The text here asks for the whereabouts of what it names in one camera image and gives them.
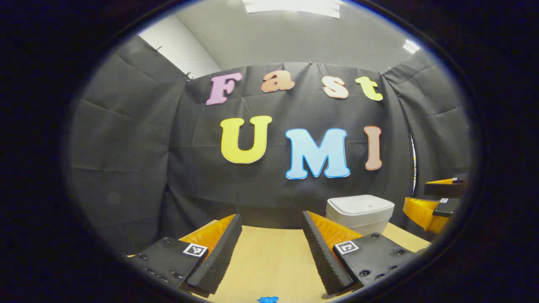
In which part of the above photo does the white desktop garbage bin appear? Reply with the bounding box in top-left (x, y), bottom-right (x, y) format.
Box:
top-left (326, 194), bottom-right (395, 236)

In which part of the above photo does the black backdrop cloth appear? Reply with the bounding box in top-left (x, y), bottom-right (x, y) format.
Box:
top-left (69, 34), bottom-right (472, 257)

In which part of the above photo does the wooden desktop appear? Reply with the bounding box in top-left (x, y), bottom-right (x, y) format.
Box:
top-left (126, 219), bottom-right (432, 303)

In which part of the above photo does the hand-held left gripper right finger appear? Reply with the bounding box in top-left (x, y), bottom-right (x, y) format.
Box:
top-left (302, 210), bottom-right (422, 295)

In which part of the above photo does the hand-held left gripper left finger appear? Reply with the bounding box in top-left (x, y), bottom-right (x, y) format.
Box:
top-left (126, 214), bottom-right (243, 298)

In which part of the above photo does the large ceiling light panel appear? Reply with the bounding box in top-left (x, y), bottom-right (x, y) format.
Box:
top-left (243, 0), bottom-right (342, 19)

